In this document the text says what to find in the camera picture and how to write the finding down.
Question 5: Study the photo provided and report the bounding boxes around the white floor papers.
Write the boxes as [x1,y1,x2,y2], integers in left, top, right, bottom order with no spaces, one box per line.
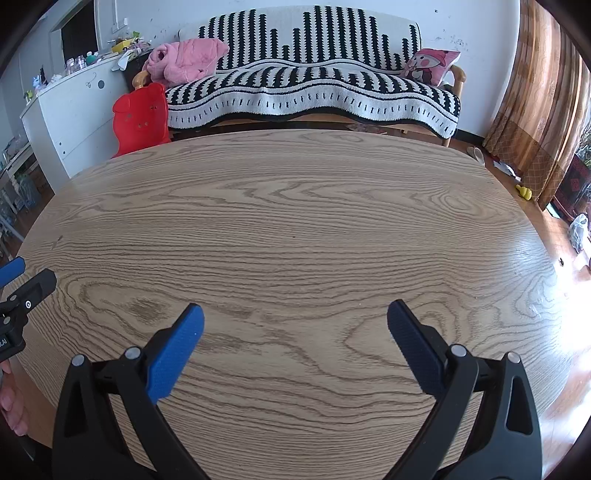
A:
[492,159,522,178]

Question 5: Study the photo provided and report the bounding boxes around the person's left hand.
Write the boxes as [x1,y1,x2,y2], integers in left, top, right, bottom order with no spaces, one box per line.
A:
[0,360,31,437]

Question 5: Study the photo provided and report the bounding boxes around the pink garment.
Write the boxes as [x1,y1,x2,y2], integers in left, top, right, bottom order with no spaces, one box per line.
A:
[141,38,230,87]

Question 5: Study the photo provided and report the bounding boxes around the pink printed cushion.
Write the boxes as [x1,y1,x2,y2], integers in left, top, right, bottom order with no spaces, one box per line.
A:
[401,47,462,86]

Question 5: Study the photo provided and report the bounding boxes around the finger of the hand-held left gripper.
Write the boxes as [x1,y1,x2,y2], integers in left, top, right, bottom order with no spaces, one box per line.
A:
[0,269,57,324]
[0,257,27,285]

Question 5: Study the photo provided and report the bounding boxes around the red plastic chair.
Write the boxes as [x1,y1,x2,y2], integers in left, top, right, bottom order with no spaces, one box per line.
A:
[111,82,172,159]

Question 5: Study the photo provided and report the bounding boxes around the clutter of small toys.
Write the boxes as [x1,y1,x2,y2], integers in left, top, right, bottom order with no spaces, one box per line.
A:
[28,30,155,93]

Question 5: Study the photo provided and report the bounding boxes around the brown patterned curtain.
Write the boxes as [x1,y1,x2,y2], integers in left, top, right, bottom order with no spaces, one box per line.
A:
[482,0,591,208]

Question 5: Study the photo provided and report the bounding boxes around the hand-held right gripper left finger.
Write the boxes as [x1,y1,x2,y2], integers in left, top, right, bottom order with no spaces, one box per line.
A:
[52,302,211,480]

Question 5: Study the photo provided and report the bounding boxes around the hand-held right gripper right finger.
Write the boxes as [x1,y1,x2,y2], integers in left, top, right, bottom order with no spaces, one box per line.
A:
[387,299,543,480]

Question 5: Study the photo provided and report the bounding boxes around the white floor plastic bag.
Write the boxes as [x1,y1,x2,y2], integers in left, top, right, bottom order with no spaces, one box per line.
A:
[569,215,589,254]

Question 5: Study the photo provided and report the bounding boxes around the white cabinet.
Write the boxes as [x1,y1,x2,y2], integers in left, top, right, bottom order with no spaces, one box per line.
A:
[19,51,139,181]

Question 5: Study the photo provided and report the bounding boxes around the white side table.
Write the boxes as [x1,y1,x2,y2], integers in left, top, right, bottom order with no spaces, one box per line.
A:
[0,134,44,217]

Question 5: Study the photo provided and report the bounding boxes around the wooden sofa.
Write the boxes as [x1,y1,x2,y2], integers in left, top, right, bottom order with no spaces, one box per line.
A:
[131,6,468,148]

